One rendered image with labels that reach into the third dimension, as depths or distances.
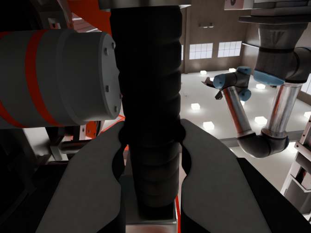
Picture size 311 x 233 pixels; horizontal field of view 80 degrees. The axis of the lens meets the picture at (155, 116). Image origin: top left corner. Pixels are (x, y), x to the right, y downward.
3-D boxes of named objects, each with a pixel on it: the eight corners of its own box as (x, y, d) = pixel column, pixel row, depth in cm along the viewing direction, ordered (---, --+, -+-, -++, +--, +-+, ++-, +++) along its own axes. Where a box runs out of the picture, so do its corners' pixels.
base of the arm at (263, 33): (320, 21, 61) (310, 52, 66) (287, 19, 74) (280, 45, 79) (277, 23, 60) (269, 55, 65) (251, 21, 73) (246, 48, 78)
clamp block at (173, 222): (55, 227, 14) (74, 262, 16) (179, 222, 14) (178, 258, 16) (78, 174, 18) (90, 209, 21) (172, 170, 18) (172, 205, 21)
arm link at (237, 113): (239, 163, 99) (208, 80, 108) (255, 158, 102) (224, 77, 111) (255, 163, 88) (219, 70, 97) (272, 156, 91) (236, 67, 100)
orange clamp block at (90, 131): (59, 136, 54) (73, 141, 62) (86, 135, 53) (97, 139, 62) (61, 113, 55) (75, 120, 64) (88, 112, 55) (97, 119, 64)
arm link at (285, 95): (301, 51, 69) (265, 162, 95) (329, 47, 73) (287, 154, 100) (273, 47, 79) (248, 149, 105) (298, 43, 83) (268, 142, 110)
